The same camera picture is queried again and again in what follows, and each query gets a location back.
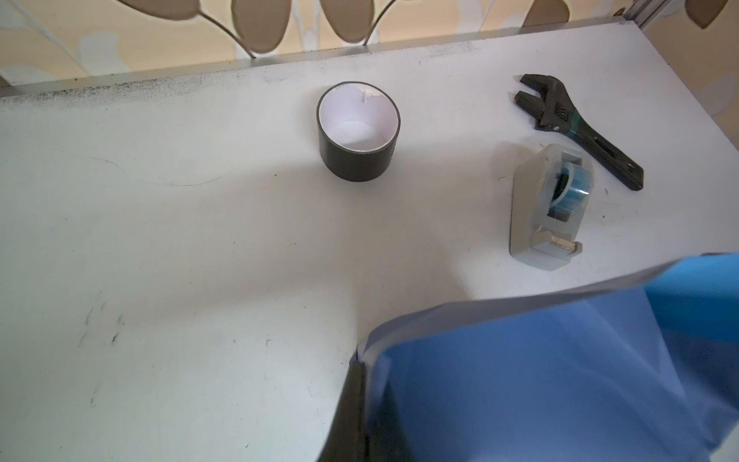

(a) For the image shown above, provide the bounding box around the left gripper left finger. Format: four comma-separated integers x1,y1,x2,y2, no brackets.
318,354,368,462

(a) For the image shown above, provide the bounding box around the black tape roll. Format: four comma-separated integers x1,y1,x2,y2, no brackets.
316,81,401,182

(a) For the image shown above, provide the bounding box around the white tape dispenser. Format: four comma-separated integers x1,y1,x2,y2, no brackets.
509,144,594,271

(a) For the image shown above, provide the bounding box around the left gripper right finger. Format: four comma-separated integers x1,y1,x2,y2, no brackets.
366,385,413,462

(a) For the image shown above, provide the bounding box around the black adjustable wrench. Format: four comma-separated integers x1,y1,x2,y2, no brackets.
514,74,644,192

